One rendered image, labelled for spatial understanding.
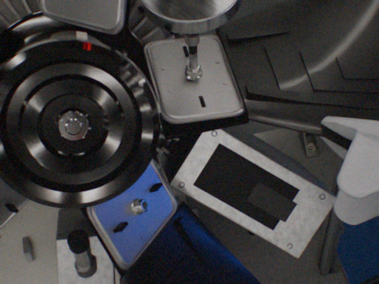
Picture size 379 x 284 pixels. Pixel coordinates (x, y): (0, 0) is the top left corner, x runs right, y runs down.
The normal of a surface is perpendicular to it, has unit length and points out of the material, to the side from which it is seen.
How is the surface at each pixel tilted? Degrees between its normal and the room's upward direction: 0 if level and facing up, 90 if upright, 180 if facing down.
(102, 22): 54
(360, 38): 6
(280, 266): 0
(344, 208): 10
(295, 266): 0
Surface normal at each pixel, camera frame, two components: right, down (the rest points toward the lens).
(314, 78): 0.11, -0.55
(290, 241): 0.15, 0.25
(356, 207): -0.15, -0.44
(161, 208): 0.76, -0.22
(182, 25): -0.18, 0.81
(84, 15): -0.65, 0.08
